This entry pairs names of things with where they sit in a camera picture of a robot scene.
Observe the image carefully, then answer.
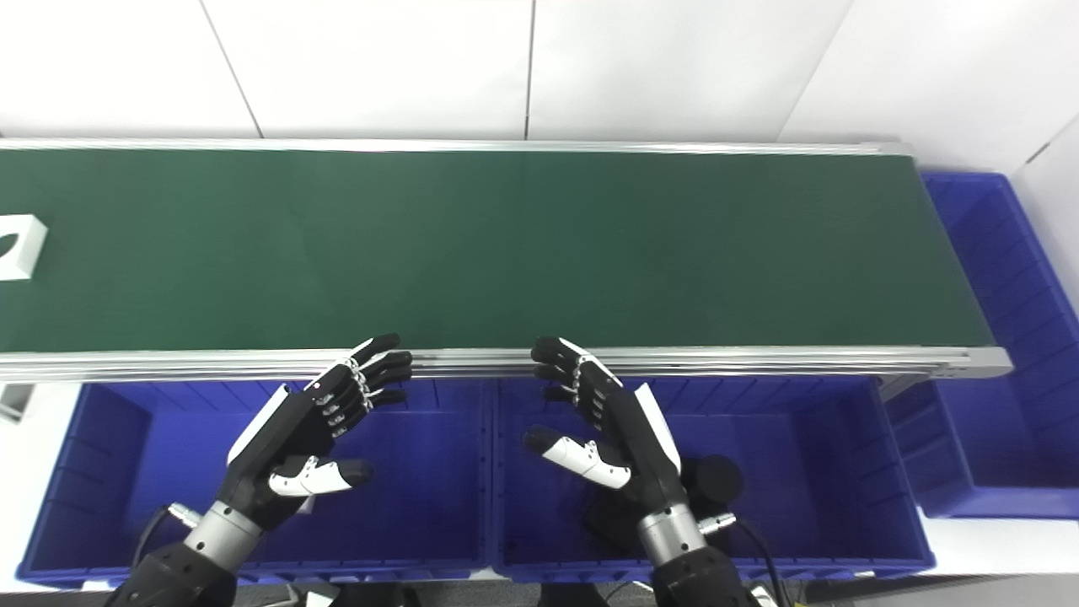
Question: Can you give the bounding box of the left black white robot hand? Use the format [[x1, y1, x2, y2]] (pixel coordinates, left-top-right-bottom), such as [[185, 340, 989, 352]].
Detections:
[[221, 333, 414, 532]]

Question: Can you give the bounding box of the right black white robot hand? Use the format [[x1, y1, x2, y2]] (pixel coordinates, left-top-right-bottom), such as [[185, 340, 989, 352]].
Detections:
[[523, 337, 689, 520]]

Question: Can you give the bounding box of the white square part round hole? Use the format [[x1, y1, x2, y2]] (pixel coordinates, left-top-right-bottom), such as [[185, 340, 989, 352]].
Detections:
[[0, 215, 49, 282]]

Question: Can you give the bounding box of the black round part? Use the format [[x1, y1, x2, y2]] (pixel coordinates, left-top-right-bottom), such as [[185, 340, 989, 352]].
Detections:
[[681, 455, 744, 508]]

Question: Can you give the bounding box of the blue plastic bin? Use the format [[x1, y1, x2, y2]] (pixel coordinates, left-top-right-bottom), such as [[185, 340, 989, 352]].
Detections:
[[885, 173, 1079, 519], [15, 379, 494, 588], [489, 377, 937, 584]]

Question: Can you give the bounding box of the aluminium conveyor support leg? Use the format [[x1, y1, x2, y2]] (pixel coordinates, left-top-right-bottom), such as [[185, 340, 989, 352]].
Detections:
[[0, 384, 36, 422]]

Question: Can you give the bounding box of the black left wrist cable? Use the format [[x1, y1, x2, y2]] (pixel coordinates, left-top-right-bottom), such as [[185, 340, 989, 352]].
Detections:
[[131, 503, 203, 570]]

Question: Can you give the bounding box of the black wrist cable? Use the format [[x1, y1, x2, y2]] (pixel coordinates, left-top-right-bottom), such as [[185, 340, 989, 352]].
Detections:
[[131, 503, 203, 570], [698, 512, 789, 607]]

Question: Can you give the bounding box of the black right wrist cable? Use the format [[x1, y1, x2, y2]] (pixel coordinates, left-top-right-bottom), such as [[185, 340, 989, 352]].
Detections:
[[698, 512, 789, 607]]

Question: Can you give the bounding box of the green conveyor belt aluminium frame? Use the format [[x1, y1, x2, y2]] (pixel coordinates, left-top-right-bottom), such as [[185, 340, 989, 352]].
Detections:
[[0, 137, 1012, 384]]

